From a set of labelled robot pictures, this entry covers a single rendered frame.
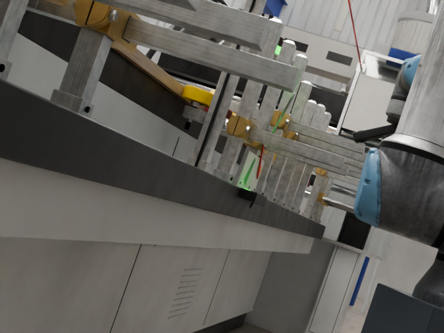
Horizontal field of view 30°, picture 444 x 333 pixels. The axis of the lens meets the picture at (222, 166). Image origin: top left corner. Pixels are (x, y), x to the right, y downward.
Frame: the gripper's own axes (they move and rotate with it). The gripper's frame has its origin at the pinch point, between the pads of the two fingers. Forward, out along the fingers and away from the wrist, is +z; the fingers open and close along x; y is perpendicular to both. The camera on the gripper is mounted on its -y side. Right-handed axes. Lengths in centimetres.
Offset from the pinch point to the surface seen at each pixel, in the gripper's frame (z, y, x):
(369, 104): -62, -30, 247
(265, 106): -11.6, -34.2, -5.8
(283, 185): 5, -33, 69
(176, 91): -5, -52, -31
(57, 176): 22, -34, -126
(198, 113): -2, -46, -27
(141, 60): -6, -52, -62
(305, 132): -11.2, -25.4, 23.5
